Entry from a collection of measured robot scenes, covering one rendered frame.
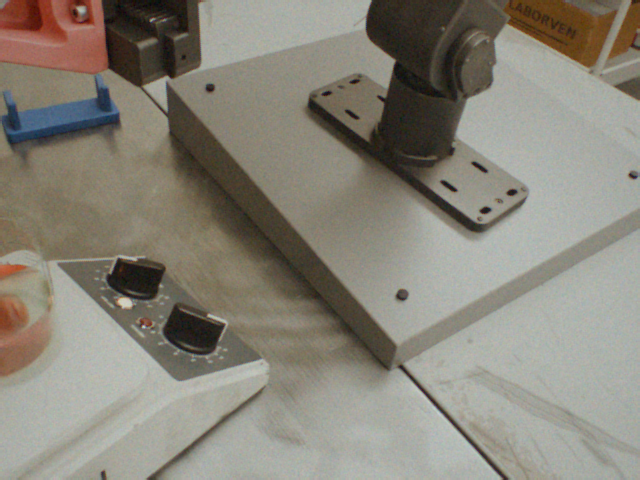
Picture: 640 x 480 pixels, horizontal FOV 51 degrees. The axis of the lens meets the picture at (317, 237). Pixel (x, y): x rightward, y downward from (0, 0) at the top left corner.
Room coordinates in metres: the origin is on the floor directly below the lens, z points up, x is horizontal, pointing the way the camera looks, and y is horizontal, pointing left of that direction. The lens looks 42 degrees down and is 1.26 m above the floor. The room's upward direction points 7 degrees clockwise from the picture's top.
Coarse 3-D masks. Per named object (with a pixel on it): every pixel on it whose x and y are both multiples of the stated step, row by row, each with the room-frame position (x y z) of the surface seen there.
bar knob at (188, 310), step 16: (176, 304) 0.25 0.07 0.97; (176, 320) 0.24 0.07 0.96; (192, 320) 0.24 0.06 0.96; (208, 320) 0.24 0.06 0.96; (224, 320) 0.25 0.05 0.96; (176, 336) 0.23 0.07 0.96; (192, 336) 0.24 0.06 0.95; (208, 336) 0.24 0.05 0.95; (192, 352) 0.23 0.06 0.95; (208, 352) 0.23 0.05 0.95
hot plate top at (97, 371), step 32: (64, 288) 0.23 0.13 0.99; (64, 320) 0.21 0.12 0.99; (96, 320) 0.21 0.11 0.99; (64, 352) 0.19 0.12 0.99; (96, 352) 0.19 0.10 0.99; (128, 352) 0.20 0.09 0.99; (32, 384) 0.17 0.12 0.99; (64, 384) 0.17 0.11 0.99; (96, 384) 0.18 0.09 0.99; (128, 384) 0.18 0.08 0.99; (0, 416) 0.15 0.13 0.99; (32, 416) 0.16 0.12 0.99; (64, 416) 0.16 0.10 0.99; (96, 416) 0.16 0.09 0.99; (0, 448) 0.14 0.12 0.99; (32, 448) 0.14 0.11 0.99
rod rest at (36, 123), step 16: (96, 80) 0.53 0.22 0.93; (16, 112) 0.48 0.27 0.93; (32, 112) 0.50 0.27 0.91; (48, 112) 0.51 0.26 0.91; (64, 112) 0.51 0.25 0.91; (80, 112) 0.51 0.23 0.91; (96, 112) 0.52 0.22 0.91; (112, 112) 0.52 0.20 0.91; (16, 128) 0.47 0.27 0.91; (32, 128) 0.48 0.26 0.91; (48, 128) 0.49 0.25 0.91; (64, 128) 0.49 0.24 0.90; (80, 128) 0.50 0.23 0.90
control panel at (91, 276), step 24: (72, 264) 0.28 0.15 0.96; (96, 264) 0.29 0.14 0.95; (96, 288) 0.26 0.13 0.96; (168, 288) 0.29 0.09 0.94; (120, 312) 0.24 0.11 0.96; (144, 312) 0.25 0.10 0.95; (168, 312) 0.26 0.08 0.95; (144, 336) 0.23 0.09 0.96; (168, 360) 0.21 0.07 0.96; (192, 360) 0.22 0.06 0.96; (216, 360) 0.23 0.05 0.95; (240, 360) 0.24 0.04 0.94
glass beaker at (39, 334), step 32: (0, 192) 0.22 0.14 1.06; (0, 224) 0.22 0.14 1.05; (32, 224) 0.21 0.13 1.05; (0, 256) 0.21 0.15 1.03; (32, 256) 0.21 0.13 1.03; (0, 288) 0.17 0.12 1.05; (32, 288) 0.18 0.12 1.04; (0, 320) 0.17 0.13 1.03; (32, 320) 0.18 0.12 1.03; (0, 352) 0.17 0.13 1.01; (32, 352) 0.18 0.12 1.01; (0, 384) 0.17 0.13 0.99
